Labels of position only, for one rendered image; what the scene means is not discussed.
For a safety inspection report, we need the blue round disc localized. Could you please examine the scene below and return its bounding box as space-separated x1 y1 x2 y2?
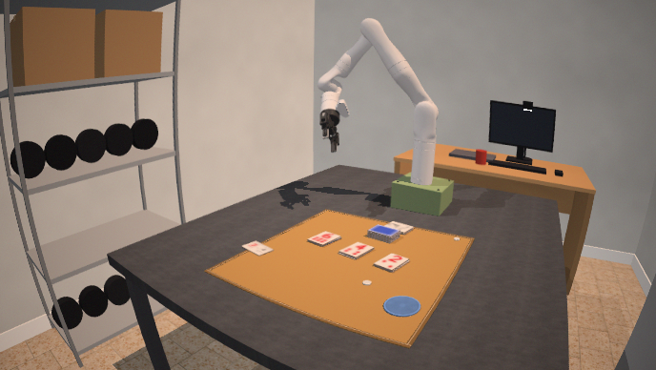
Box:
383 296 420 317

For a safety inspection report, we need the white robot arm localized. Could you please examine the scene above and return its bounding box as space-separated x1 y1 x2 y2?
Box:
318 18 439 185

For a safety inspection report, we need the white card with red markings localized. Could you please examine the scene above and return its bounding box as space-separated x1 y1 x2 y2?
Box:
307 231 341 246

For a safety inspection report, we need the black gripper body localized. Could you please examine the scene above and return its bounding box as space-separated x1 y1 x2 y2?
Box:
321 109 339 135

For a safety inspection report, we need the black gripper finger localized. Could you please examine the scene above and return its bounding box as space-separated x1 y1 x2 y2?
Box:
329 126 339 153
319 112 334 139

